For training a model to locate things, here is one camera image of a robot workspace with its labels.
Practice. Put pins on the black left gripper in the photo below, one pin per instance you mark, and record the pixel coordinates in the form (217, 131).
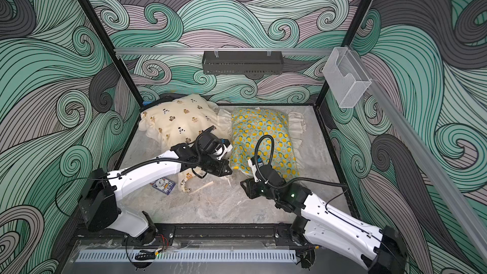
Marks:
(220, 172)

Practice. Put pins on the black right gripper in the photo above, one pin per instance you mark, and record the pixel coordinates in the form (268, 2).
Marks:
(250, 189)

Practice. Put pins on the cream animal print pillow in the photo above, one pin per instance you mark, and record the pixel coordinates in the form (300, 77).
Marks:
(183, 119)

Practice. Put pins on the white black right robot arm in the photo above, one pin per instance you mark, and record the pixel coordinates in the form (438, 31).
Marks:
(377, 250)

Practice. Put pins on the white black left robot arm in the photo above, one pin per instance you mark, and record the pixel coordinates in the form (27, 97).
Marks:
(100, 200)

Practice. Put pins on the small blue printed card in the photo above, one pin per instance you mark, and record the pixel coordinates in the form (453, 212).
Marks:
(164, 185)

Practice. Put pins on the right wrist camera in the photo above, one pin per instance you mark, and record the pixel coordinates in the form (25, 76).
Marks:
(253, 163)

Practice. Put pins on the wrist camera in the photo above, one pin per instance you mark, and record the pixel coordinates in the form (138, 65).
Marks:
(211, 142)
(253, 163)

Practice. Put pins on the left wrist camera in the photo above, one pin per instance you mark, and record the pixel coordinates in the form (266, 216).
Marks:
(211, 142)

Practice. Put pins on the black front mounting rail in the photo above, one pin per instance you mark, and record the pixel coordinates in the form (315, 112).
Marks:
(279, 233)

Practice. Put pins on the black perforated wall tray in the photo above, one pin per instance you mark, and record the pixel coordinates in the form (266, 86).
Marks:
(242, 63)

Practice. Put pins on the aluminium rail back wall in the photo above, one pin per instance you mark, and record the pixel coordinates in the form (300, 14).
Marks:
(312, 52)

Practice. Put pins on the aluminium rail wall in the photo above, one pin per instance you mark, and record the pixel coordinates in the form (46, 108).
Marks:
(468, 219)
(312, 52)

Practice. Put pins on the clear plastic wall bin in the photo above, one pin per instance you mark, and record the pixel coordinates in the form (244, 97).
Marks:
(346, 76)

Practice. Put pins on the white slotted cable duct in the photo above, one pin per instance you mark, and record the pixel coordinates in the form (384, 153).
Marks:
(191, 256)

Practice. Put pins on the aluminium rail right wall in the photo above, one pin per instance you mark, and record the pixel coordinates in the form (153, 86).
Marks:
(468, 219)

